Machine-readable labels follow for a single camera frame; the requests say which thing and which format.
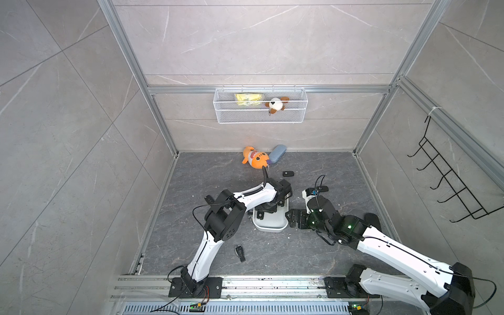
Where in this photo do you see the black oval object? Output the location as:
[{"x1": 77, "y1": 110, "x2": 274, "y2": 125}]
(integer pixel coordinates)
[{"x1": 364, "y1": 213, "x2": 382, "y2": 231}]

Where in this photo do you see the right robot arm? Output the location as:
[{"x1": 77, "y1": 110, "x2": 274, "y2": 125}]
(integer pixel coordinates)
[{"x1": 286, "y1": 194, "x2": 477, "y2": 314}]

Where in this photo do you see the yellow item in basket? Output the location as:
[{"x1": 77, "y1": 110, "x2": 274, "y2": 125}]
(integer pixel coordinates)
[{"x1": 234, "y1": 93, "x2": 264, "y2": 106}]

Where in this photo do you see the brown white plush dog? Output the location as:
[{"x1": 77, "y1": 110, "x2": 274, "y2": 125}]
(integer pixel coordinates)
[{"x1": 265, "y1": 97, "x2": 290, "y2": 115}]

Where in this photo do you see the black silver key front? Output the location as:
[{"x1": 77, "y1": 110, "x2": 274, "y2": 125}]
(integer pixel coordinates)
[{"x1": 234, "y1": 245, "x2": 246, "y2": 263}]

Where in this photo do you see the blue grey pouch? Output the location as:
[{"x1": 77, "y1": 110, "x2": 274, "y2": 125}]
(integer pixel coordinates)
[{"x1": 269, "y1": 144, "x2": 287, "y2": 164}]

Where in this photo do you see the black wall hook rack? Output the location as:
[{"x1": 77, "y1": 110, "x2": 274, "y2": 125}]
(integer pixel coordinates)
[{"x1": 407, "y1": 116, "x2": 503, "y2": 223}]

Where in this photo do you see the white wire wall basket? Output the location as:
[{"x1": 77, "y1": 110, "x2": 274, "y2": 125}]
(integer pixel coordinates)
[{"x1": 213, "y1": 87, "x2": 308, "y2": 124}]

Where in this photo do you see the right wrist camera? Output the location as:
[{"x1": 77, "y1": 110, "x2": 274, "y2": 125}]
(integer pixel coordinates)
[{"x1": 302, "y1": 187, "x2": 317, "y2": 213}]

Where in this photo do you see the orange plush toy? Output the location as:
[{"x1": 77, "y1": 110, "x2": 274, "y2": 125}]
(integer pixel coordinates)
[{"x1": 242, "y1": 146, "x2": 272, "y2": 169}]

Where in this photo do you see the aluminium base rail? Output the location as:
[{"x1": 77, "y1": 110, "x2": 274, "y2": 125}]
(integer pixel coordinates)
[{"x1": 112, "y1": 274, "x2": 438, "y2": 315}]

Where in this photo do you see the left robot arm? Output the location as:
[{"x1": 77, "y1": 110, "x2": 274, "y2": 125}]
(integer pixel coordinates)
[{"x1": 169, "y1": 178, "x2": 292, "y2": 299}]

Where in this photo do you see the white storage box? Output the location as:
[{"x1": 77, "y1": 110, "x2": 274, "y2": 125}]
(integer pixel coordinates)
[{"x1": 253, "y1": 200, "x2": 290, "y2": 233}]

